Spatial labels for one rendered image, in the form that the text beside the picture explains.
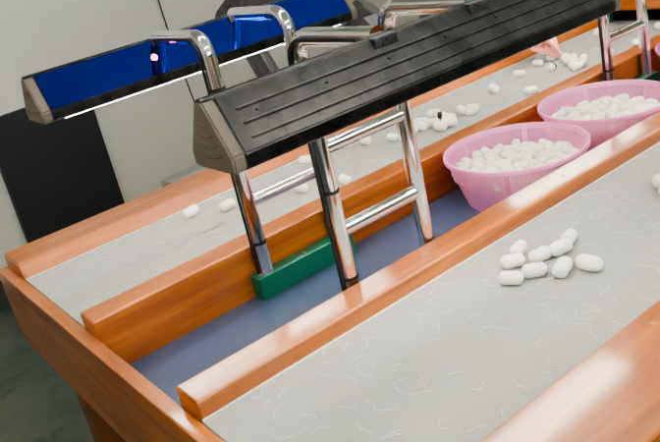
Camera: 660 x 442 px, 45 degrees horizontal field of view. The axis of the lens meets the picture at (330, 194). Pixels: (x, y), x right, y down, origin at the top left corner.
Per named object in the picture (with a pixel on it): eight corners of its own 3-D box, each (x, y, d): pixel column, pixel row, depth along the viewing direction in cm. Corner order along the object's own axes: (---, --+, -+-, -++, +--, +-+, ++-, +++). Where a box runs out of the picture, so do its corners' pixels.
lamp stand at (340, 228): (343, 339, 113) (269, 32, 98) (440, 280, 124) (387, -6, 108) (436, 384, 98) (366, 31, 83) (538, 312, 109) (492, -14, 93)
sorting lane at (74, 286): (28, 289, 145) (24, 279, 144) (609, 29, 238) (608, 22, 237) (86, 338, 121) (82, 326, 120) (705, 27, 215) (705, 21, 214)
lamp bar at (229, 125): (194, 166, 79) (175, 97, 77) (573, 11, 112) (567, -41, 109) (235, 177, 73) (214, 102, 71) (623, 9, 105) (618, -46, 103)
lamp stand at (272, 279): (209, 274, 145) (137, 34, 129) (296, 231, 155) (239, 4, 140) (264, 301, 130) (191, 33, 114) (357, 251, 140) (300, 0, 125)
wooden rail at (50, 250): (34, 335, 159) (2, 252, 152) (579, 73, 252) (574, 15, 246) (54, 354, 149) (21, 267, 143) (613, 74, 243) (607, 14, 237)
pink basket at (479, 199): (422, 207, 152) (413, 162, 149) (512, 159, 166) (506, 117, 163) (532, 235, 131) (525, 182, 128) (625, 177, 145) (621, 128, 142)
